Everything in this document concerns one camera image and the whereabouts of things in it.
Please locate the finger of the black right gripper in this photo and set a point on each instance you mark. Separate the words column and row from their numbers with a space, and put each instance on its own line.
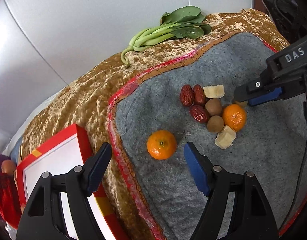
column 258, row 91

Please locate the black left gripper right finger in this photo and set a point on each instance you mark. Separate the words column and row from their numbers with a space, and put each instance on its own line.
column 236, row 208

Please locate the brown longan fruit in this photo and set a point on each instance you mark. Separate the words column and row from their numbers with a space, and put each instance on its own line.
column 215, row 124
column 213, row 107

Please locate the red jujube date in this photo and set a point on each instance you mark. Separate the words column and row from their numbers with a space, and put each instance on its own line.
column 186, row 96
column 199, row 113
column 199, row 95

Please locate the large orange tangerine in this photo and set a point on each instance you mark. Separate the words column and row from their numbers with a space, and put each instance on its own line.
column 161, row 144

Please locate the red velvet pouch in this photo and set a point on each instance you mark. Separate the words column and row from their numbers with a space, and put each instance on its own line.
column 10, row 209

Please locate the apple behind pouch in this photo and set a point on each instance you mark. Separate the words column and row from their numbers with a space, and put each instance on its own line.
column 8, row 167

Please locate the dark carved wooden furniture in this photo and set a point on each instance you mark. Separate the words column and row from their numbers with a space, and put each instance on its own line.
column 288, row 18

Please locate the grey felt mat red trim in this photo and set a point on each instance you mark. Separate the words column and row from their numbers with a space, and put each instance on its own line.
column 271, row 144

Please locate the red box lid tray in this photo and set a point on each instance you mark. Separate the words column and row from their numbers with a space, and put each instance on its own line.
column 58, row 155

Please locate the green bok choy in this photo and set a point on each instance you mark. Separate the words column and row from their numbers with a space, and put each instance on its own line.
column 184, row 22

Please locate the gold brown velvet cloth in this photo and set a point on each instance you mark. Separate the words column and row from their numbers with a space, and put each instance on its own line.
column 86, row 101

